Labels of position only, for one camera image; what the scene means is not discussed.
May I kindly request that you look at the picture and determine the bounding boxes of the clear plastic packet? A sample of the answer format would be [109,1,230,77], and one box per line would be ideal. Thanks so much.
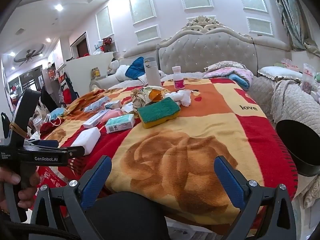
[301,63,317,93]

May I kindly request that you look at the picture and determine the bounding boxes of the teal white medicine box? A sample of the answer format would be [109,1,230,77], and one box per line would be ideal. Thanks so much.
[105,114,135,134]

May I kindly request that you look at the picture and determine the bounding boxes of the pink plastic pack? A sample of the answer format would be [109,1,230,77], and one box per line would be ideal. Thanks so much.
[100,109,125,122]

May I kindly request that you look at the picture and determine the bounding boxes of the pink floral folded quilt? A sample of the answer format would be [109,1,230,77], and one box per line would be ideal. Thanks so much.
[202,61,254,90]

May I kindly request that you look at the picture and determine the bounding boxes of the black cable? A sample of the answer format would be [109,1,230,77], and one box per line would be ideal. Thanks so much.
[0,220,83,240]

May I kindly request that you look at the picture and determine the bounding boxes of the white thermos bottle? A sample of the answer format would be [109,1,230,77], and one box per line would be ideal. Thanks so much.
[143,57,162,87]

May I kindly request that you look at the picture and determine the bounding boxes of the person's left hand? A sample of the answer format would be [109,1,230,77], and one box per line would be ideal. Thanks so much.
[0,166,40,214]

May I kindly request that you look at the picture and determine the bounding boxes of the beige tufted headboard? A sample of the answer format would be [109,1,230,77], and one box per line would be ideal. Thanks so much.
[122,16,290,80]

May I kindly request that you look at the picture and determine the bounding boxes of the white plush toy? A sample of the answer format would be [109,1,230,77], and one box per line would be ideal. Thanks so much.
[108,59,130,77]

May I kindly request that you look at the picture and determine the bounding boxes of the green yellow sponge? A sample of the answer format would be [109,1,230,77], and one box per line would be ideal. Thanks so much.
[137,97,181,129]

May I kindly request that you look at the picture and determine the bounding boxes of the white cabinet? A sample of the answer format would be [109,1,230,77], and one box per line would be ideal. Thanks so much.
[64,52,118,90]

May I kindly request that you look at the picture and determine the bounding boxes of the long white medicine box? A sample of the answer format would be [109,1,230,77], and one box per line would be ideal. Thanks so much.
[83,110,110,129]

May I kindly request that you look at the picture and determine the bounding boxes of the white gold trim pillow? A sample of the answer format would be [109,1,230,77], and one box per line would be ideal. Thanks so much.
[257,66,304,80]

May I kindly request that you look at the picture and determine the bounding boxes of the red yellow printed blanket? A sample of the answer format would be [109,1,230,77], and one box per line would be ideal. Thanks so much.
[40,77,299,233]

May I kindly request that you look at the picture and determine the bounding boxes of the clear bag with red contents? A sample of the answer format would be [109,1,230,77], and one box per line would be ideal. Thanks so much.
[49,107,66,126]

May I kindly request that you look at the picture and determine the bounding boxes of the white crumpled tissue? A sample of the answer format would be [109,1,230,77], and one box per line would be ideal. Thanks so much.
[164,89,192,108]

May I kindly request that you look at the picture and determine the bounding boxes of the frosted wall panels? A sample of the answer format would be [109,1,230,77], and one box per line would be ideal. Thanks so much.
[96,0,273,46]

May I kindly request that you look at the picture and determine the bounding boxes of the blue cloth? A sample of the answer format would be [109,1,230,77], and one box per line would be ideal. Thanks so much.
[125,57,148,78]

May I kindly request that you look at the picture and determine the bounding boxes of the cream glossy bed frame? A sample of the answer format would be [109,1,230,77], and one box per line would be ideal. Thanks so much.
[292,175,320,210]

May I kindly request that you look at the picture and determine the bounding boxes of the red garment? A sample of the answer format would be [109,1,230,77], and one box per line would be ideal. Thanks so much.
[61,80,75,103]

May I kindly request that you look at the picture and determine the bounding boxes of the light blue packet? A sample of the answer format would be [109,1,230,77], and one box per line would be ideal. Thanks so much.
[84,97,110,113]

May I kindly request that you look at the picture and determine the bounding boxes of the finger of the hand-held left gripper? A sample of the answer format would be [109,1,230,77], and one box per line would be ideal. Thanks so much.
[24,139,60,148]
[25,145,86,158]

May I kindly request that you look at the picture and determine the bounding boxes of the orange plastic wrapper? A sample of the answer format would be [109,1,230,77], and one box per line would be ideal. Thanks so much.
[147,90,165,103]

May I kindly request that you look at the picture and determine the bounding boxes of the plain white block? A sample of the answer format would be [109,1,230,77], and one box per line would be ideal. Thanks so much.
[71,127,101,155]

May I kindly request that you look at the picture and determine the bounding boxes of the beige quilted bed cover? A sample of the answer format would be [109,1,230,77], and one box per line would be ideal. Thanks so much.
[249,76,320,130]

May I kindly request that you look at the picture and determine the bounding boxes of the light blue towel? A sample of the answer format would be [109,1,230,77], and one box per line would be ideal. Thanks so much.
[229,74,250,90]

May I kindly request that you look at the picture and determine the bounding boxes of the green patterned curtain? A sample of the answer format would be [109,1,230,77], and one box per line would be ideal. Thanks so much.
[265,0,315,53]

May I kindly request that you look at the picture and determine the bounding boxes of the beige crumpled stocking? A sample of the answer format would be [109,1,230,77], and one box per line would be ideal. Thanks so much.
[131,87,150,115]

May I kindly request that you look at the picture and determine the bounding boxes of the dark brown door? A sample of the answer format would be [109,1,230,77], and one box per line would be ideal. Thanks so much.
[71,32,88,59]

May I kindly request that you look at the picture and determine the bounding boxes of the black trash bin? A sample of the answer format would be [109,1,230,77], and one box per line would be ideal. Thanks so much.
[276,119,320,177]

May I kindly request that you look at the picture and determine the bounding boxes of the person's black clothed leg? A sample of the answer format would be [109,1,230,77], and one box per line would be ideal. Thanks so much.
[85,192,172,240]

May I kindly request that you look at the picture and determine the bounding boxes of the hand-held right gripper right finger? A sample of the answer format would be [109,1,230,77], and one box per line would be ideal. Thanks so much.
[214,156,298,240]

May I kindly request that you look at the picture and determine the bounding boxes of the ceiling fan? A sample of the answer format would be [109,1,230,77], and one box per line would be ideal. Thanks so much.
[14,49,44,63]

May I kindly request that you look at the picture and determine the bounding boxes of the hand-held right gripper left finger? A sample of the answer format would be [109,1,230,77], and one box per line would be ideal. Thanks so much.
[29,155,113,240]

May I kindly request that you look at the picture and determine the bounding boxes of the white pink label pill bottle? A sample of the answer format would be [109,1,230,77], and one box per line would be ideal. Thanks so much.
[172,66,185,90]

